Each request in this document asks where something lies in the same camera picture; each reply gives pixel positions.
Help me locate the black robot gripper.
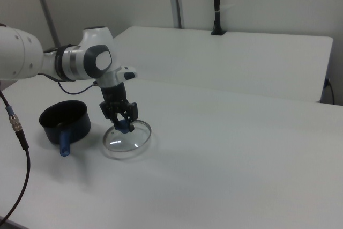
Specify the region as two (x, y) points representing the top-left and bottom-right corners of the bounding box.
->
(99, 82), (139, 134)

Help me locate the glass lid with blue knob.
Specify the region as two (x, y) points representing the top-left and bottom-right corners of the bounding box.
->
(102, 118), (153, 160)

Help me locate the dark blue saucepan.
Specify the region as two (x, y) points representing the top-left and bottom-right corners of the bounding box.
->
(39, 100), (92, 158)

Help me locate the thin dark robot cable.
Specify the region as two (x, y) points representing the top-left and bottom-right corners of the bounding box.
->
(57, 79), (98, 95)

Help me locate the black cable with metal connector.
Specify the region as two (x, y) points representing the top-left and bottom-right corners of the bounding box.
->
(0, 89), (32, 223)

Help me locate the grey partition corner post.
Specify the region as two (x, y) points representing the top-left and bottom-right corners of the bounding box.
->
(30, 0), (61, 49)

